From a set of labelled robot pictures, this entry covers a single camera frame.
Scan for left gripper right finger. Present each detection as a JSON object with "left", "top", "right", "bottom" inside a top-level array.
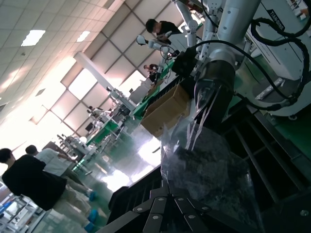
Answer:
[{"left": 170, "top": 196, "right": 212, "bottom": 233}]

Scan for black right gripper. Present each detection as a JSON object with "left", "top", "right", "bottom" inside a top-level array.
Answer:
[{"left": 188, "top": 59, "right": 237, "bottom": 150}]

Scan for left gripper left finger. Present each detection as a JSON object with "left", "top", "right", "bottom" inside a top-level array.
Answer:
[{"left": 97, "top": 196, "right": 169, "bottom": 233}]

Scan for grey translucent antistatic bag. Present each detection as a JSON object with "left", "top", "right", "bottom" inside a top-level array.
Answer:
[{"left": 160, "top": 114, "right": 265, "bottom": 233}]

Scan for black slotted plastic container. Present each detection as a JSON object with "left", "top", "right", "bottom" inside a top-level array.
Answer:
[{"left": 108, "top": 104, "right": 311, "bottom": 233}]

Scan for printed brown cardboard carton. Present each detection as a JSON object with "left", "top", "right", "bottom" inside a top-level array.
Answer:
[{"left": 140, "top": 83, "right": 191, "bottom": 138}]

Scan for seated person dark clothes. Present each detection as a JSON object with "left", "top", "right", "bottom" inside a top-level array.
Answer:
[{"left": 143, "top": 63, "right": 160, "bottom": 83}]

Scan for man with glasses black shirt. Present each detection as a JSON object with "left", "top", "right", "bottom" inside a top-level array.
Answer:
[{"left": 145, "top": 18, "right": 183, "bottom": 46}]

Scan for person in white shirt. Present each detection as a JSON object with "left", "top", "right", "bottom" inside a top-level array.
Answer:
[{"left": 25, "top": 145, "right": 98, "bottom": 202}]

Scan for person in black shirt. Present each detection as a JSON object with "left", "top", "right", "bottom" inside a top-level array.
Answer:
[{"left": 0, "top": 148, "right": 98, "bottom": 231}]

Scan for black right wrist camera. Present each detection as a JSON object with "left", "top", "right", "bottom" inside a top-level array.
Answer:
[{"left": 171, "top": 47, "right": 198, "bottom": 79}]

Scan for thin black right camera cable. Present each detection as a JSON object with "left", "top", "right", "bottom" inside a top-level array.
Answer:
[{"left": 191, "top": 40, "right": 295, "bottom": 100}]

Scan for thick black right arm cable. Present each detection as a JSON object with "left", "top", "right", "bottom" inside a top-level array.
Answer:
[{"left": 250, "top": 18, "right": 308, "bottom": 109}]

